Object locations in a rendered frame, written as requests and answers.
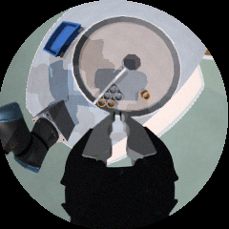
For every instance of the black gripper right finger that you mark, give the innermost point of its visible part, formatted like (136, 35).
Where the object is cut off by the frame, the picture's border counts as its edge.
(143, 143)

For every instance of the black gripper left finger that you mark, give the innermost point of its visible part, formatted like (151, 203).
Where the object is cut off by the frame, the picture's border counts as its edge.
(95, 145)

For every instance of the blue open crate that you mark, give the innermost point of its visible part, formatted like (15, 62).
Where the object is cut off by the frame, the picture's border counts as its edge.
(58, 43)

